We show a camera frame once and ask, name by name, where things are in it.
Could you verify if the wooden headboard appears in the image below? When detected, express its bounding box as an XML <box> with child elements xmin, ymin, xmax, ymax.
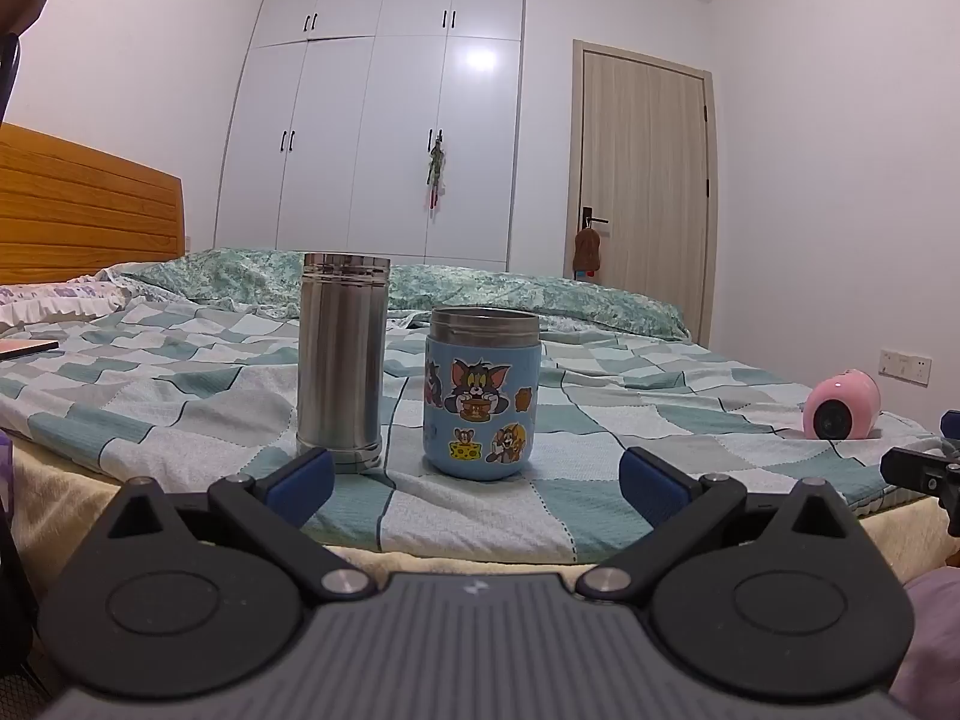
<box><xmin>0</xmin><ymin>122</ymin><xmax>185</xmax><ymax>287</ymax></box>

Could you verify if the brown bag on door handle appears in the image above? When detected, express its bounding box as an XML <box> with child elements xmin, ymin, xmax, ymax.
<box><xmin>573</xmin><ymin>229</ymin><xmax>604</xmax><ymax>279</ymax></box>

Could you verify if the green hanging ornament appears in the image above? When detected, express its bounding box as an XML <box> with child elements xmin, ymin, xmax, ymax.
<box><xmin>425</xmin><ymin>130</ymin><xmax>448</xmax><ymax>209</ymax></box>

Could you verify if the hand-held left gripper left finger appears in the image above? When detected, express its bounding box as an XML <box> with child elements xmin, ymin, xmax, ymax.
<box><xmin>105</xmin><ymin>448</ymin><xmax>376</xmax><ymax>605</ymax></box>

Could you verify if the blue cartoon print cup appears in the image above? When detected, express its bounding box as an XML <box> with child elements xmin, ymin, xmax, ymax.
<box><xmin>421</xmin><ymin>307</ymin><xmax>542</xmax><ymax>479</ymax></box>

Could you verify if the purple floral pillow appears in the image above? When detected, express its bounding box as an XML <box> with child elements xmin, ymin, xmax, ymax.
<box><xmin>0</xmin><ymin>276</ymin><xmax>130</xmax><ymax>332</ymax></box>

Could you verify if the beige mattress cover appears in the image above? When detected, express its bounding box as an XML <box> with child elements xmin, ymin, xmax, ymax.
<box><xmin>11</xmin><ymin>441</ymin><xmax>960</xmax><ymax>595</ymax></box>

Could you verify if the white wall socket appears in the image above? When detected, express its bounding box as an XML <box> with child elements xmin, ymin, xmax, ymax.
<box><xmin>878</xmin><ymin>348</ymin><xmax>932</xmax><ymax>386</ymax></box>

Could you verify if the wooden door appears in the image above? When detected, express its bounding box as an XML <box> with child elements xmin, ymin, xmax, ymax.
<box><xmin>563</xmin><ymin>39</ymin><xmax>714</xmax><ymax>347</ymax></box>

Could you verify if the green floral quilt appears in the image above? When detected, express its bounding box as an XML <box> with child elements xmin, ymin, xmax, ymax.
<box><xmin>118</xmin><ymin>247</ymin><xmax>689</xmax><ymax>341</ymax></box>

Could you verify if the pink round speaker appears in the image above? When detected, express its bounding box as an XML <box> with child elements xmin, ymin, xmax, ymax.
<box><xmin>802</xmin><ymin>369</ymin><xmax>881</xmax><ymax>441</ymax></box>

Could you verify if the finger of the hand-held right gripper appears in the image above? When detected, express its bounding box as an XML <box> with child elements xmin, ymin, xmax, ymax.
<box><xmin>880</xmin><ymin>411</ymin><xmax>960</xmax><ymax>539</ymax></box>

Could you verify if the checked green bed sheet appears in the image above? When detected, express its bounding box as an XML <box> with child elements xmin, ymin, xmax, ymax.
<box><xmin>0</xmin><ymin>292</ymin><xmax>942</xmax><ymax>565</ymax></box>

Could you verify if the purple cloth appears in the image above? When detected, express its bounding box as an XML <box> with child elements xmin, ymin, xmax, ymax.
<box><xmin>891</xmin><ymin>568</ymin><xmax>960</xmax><ymax>720</ymax></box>

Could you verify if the white wardrobe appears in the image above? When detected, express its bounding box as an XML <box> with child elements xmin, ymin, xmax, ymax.
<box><xmin>213</xmin><ymin>0</ymin><xmax>525</xmax><ymax>272</ymax></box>

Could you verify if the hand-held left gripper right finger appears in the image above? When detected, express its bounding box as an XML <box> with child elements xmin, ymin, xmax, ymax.
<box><xmin>577</xmin><ymin>447</ymin><xmax>863</xmax><ymax>605</ymax></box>

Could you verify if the stainless steel cup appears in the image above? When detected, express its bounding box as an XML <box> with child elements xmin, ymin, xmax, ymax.
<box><xmin>297</xmin><ymin>253</ymin><xmax>392</xmax><ymax>474</ymax></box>

